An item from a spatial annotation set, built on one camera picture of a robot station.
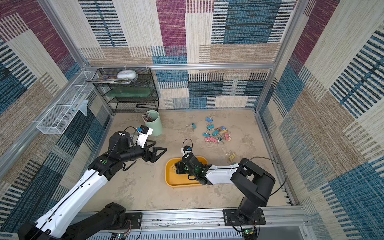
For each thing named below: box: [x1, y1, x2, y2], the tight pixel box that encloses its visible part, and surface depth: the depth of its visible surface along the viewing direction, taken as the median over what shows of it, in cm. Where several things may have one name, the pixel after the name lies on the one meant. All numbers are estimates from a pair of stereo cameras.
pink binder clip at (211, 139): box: [204, 137, 218, 144], surface depth 104 cm
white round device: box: [117, 70, 137, 80], surface depth 91 cm
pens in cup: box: [141, 112, 153, 122], surface depth 96 cm
